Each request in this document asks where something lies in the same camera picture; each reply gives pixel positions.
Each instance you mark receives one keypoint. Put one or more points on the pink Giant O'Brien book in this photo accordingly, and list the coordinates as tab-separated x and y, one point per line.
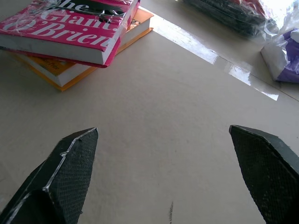
63	30

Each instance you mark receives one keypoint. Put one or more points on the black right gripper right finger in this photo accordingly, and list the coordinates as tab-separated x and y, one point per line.
266	172

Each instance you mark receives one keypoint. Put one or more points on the purple white plastic-wrapped package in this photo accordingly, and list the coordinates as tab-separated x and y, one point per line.
283	58

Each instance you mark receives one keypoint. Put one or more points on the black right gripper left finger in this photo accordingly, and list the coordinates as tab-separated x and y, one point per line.
67	172

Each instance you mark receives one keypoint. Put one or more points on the dark plastic-wrapped package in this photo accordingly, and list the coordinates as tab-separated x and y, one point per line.
236	14

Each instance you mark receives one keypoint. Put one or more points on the orange yellow paperback book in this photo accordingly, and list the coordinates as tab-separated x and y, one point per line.
77	70

